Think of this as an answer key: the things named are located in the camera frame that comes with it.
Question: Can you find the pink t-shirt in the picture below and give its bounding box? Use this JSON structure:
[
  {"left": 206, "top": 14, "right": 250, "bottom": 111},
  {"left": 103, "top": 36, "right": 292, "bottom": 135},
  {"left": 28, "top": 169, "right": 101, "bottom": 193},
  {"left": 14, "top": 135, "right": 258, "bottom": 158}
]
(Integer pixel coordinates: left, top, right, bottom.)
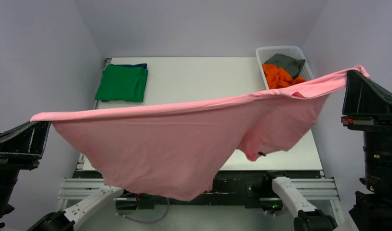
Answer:
[{"left": 30, "top": 65, "right": 371, "bottom": 202}]

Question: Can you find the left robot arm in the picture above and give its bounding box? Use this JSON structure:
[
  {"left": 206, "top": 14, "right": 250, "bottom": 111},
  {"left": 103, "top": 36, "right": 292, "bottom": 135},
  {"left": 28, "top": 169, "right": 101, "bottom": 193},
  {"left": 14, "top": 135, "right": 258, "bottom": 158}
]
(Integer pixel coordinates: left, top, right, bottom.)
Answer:
[{"left": 0, "top": 122, "right": 135, "bottom": 231}]

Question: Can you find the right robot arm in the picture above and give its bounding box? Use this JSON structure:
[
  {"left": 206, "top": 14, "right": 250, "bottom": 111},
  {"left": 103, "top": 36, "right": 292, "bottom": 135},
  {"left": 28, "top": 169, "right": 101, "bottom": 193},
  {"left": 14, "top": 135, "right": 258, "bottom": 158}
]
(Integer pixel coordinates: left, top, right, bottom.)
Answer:
[{"left": 262, "top": 70, "right": 392, "bottom": 231}]

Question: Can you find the dark grey t-shirt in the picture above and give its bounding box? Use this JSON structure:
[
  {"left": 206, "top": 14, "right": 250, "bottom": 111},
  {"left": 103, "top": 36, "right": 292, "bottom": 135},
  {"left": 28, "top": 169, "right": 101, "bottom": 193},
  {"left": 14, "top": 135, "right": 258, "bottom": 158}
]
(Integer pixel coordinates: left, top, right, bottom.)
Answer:
[{"left": 264, "top": 53, "right": 306, "bottom": 79}]

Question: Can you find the orange t-shirt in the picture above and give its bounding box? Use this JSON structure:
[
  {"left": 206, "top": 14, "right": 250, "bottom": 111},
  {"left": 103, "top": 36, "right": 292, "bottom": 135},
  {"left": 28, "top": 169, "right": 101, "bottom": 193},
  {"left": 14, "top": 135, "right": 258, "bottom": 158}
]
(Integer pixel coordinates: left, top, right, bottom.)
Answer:
[{"left": 261, "top": 64, "right": 306, "bottom": 89}]

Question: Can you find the green folded t-shirt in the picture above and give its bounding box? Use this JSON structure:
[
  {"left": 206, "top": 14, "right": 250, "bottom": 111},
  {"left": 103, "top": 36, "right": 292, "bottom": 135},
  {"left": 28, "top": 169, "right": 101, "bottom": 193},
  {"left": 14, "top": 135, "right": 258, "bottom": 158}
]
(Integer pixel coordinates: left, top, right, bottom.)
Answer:
[{"left": 95, "top": 64, "right": 148, "bottom": 103}]

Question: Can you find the white plastic basket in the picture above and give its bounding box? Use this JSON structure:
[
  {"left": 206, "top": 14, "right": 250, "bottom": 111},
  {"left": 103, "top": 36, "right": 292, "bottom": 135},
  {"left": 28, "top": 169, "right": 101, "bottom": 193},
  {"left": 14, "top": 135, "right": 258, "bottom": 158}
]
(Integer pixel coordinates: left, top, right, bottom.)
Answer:
[{"left": 255, "top": 46, "right": 315, "bottom": 90}]

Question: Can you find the dark blue folded t-shirt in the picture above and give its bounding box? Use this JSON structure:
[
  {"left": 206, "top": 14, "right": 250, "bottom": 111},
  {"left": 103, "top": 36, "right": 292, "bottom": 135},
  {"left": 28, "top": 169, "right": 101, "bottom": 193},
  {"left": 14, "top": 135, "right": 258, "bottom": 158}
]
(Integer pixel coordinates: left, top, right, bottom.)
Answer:
[{"left": 119, "top": 63, "right": 147, "bottom": 70}]

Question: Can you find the aluminium frame rail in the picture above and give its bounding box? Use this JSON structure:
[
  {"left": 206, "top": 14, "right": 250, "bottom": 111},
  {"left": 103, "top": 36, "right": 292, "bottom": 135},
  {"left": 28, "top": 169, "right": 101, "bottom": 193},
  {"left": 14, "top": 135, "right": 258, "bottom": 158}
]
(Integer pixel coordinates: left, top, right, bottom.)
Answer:
[{"left": 57, "top": 179, "right": 339, "bottom": 201}]

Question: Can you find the black mounting base rail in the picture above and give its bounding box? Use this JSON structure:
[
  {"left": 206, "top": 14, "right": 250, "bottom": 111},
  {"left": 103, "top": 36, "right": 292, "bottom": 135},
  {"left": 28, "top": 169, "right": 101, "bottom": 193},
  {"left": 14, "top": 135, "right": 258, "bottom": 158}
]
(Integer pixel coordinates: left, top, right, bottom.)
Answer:
[{"left": 72, "top": 170, "right": 321, "bottom": 210}]

